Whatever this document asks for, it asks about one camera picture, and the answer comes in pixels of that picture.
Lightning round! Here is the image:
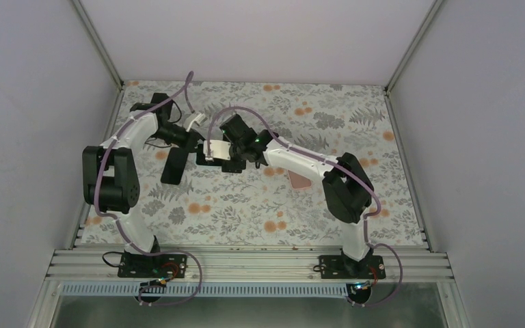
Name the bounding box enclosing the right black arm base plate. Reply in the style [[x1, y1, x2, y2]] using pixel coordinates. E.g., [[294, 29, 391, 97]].
[[312, 255, 386, 279]]

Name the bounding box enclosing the pink phone case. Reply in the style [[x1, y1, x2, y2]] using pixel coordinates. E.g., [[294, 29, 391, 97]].
[[288, 171, 312, 190]]

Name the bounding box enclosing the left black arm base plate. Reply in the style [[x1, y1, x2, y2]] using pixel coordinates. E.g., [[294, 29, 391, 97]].
[[117, 253, 187, 279]]

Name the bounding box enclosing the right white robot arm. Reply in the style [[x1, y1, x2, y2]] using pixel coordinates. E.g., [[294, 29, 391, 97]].
[[203, 114, 375, 278]]

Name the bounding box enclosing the aluminium mounting rail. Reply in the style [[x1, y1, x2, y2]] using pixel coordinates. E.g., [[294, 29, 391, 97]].
[[46, 246, 454, 283]]

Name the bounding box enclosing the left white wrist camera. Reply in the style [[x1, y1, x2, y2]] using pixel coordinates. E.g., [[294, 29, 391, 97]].
[[183, 112, 208, 132]]

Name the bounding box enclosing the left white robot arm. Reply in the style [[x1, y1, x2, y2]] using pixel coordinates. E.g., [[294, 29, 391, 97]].
[[82, 93, 206, 277]]

